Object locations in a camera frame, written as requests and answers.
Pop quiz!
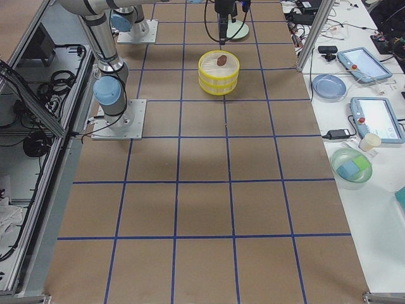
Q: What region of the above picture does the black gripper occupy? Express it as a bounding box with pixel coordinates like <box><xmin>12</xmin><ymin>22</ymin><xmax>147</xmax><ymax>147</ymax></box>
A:
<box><xmin>214</xmin><ymin>0</ymin><xmax>237</xmax><ymax>44</ymax></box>

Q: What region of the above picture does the brown steamed bun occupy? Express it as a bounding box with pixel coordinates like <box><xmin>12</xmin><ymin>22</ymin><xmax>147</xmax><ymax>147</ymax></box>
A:
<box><xmin>216</xmin><ymin>54</ymin><xmax>227</xmax><ymax>67</ymax></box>

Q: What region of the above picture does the yellow rimmed steamer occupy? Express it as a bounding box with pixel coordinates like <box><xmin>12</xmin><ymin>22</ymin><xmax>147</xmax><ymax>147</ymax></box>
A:
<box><xmin>198</xmin><ymin>50</ymin><xmax>240</xmax><ymax>80</ymax></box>

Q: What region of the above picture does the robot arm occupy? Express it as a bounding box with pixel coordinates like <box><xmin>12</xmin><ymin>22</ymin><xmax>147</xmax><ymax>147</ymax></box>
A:
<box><xmin>60</xmin><ymin>1</ymin><xmax>149</xmax><ymax>130</ymax></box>
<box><xmin>109</xmin><ymin>1</ymin><xmax>249</xmax><ymax>45</ymax></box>

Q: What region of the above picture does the light green plate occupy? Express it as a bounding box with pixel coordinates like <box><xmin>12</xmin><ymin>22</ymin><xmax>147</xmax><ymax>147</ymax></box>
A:
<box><xmin>227</xmin><ymin>20</ymin><xmax>249</xmax><ymax>40</ymax></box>

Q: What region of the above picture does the black webcam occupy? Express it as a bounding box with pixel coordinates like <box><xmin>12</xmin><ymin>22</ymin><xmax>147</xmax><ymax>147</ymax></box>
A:
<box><xmin>318</xmin><ymin>46</ymin><xmax>338</xmax><ymax>62</ymax></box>

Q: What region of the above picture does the blue plate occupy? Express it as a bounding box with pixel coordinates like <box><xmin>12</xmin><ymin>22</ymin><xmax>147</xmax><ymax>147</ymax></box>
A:
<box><xmin>313</xmin><ymin>74</ymin><xmax>347</xmax><ymax>101</ymax></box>

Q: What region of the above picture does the upper teach pendant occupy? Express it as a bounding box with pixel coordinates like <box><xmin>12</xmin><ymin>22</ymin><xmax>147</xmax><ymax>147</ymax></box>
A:
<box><xmin>337</xmin><ymin>47</ymin><xmax>392</xmax><ymax>83</ymax></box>

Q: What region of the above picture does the teach pendant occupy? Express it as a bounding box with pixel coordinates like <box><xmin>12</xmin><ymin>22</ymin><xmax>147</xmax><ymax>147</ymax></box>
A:
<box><xmin>337</xmin><ymin>47</ymin><xmax>392</xmax><ymax>83</ymax></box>
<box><xmin>350</xmin><ymin>97</ymin><xmax>404</xmax><ymax>144</ymax></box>

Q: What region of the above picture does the black power brick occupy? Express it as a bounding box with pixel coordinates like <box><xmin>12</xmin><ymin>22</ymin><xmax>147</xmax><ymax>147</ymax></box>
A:
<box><xmin>322</xmin><ymin>129</ymin><xmax>356</xmax><ymax>140</ymax></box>

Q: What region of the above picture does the lower teach pendant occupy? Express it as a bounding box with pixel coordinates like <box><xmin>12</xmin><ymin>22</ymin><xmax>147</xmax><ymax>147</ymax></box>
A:
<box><xmin>350</xmin><ymin>97</ymin><xmax>404</xmax><ymax>144</ymax></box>

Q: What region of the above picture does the paper cup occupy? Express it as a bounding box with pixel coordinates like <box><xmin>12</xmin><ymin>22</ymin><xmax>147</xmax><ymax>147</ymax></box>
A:
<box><xmin>358</xmin><ymin>132</ymin><xmax>382</xmax><ymax>152</ymax></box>

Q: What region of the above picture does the green plate with blocks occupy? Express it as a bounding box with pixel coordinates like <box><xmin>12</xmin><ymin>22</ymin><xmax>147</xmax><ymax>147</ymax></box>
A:
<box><xmin>330</xmin><ymin>148</ymin><xmax>373</xmax><ymax>183</ymax></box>

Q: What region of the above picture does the white crumpled cloth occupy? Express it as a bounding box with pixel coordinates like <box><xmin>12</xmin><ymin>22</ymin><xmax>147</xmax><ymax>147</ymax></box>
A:
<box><xmin>0</xmin><ymin>175</ymin><xmax>25</xmax><ymax>251</ymax></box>

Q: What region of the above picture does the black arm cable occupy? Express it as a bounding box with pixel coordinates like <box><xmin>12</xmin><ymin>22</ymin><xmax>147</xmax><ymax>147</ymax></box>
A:
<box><xmin>203</xmin><ymin>0</ymin><xmax>222</xmax><ymax>42</ymax></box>

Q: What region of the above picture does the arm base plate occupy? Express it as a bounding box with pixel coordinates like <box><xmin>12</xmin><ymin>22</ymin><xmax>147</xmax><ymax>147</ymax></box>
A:
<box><xmin>91</xmin><ymin>99</ymin><xmax>147</xmax><ymax>140</ymax></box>
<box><xmin>117</xmin><ymin>20</ymin><xmax>158</xmax><ymax>44</ymax></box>

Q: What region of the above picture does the aluminium frame post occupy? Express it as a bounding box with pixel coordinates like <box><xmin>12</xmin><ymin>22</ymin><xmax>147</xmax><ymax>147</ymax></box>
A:
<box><xmin>296</xmin><ymin>0</ymin><xmax>335</xmax><ymax>72</ymax></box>

